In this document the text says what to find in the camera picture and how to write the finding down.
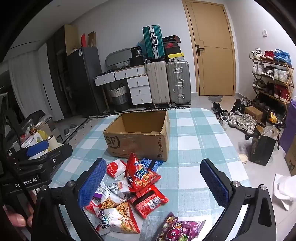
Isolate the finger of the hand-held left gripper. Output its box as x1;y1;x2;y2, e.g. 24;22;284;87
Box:
7;140;50;163
14;144;73;177

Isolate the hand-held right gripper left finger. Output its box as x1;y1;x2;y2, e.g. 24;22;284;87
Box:
31;158;107;241

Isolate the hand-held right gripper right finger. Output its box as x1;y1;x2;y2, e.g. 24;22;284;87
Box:
196;159;277;241

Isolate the small purple snack packet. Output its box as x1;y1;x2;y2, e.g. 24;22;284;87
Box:
93;182;103;202

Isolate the noodle snack bag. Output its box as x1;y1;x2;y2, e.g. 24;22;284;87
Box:
99;180;133;205
96;201;141;235

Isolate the red white snack packet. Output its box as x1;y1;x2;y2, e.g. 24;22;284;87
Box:
106;159;127;178

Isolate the red chips bag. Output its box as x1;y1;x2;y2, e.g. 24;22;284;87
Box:
125;152;162;194

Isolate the purple grape candy bag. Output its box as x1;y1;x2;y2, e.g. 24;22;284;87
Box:
154;212;207;241

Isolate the red spicy strip packet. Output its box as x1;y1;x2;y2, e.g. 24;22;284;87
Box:
129;185;170;220

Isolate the blue biscuit packet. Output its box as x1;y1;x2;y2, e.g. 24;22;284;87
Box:
141;158;164;171

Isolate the brown cardboard box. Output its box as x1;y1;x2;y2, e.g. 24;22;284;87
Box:
103;110;171;162

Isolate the person's left hand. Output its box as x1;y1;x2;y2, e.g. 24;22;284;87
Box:
2;203;35;229

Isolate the white plastic jug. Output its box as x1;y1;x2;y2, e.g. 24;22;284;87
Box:
21;133;44;149

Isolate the yellow plastic bag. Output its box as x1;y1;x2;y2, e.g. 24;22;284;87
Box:
36;129;47;142

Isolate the beige lidded bin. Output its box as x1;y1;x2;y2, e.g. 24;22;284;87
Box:
34;115;56;138

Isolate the black jacket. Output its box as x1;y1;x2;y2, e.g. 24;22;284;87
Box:
21;110;47;131

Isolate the teal checked tablecloth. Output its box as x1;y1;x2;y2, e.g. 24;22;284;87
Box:
48;107;252;241

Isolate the black paper bag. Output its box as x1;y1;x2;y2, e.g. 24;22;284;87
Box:
245;127;278;166

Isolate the pile of sneakers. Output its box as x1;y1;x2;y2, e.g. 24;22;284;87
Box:
211;97;258;134

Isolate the white curtain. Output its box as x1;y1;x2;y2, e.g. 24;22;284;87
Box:
8;40;65;122

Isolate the white cloth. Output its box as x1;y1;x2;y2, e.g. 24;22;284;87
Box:
272;173;296;211

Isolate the clear plastic bag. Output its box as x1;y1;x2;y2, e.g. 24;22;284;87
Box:
261;125;281;140

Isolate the dark grey fridge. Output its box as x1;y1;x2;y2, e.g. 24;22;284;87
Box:
66;47;107;117

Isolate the small cardboard box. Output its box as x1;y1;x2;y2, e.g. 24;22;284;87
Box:
244;106;264;122

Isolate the printed cardboard box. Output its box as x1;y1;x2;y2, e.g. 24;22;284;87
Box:
284;139;296;177

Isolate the dark glass wardrobe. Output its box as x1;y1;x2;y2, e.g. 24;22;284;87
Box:
46;24;79;121

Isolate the woven laundry basket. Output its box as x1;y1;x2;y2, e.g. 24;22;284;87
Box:
108;84;130;112

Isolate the white drawer cabinet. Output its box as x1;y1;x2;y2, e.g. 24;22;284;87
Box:
126;75;153;106

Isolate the white desk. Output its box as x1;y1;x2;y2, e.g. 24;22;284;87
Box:
93;65;149;87

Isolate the silver suitcase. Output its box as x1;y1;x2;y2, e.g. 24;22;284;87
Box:
166;61;192;107

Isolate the oval grey framed mirror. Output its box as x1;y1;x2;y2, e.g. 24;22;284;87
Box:
105;48;132;68

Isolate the beige suitcase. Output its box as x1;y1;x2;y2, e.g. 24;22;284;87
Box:
145;61;171;108

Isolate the black storage bag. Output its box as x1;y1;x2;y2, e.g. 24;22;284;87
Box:
129;57;147;68

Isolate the wooden shoe rack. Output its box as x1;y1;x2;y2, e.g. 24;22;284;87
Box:
251;56;295;117

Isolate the wooden door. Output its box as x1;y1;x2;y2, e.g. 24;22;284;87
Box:
182;0;237;96

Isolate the black labelled box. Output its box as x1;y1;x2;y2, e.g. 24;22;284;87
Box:
130;46;145;58

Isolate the blue plastic bag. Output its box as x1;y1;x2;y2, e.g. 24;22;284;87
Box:
136;38;147;55

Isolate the teal suitcase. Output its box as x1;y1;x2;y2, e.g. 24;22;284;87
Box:
142;25;166;61

